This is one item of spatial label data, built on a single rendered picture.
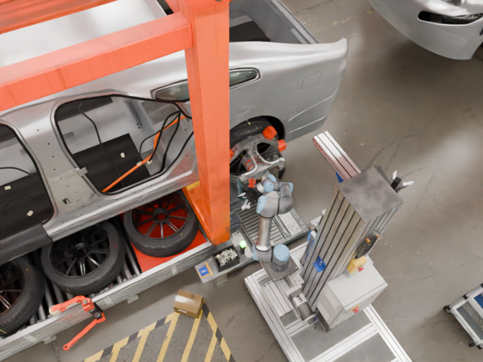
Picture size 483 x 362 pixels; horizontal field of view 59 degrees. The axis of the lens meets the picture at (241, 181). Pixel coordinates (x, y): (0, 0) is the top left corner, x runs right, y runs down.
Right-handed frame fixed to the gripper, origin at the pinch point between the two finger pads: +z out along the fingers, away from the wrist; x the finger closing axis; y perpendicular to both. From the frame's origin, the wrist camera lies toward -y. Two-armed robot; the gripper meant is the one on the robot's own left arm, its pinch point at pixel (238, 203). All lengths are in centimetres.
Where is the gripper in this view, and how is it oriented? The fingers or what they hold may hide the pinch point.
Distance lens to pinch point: 339.5
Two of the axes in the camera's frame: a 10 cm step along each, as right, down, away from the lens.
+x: -2.6, -6.0, 7.5
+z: -7.4, 6.2, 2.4
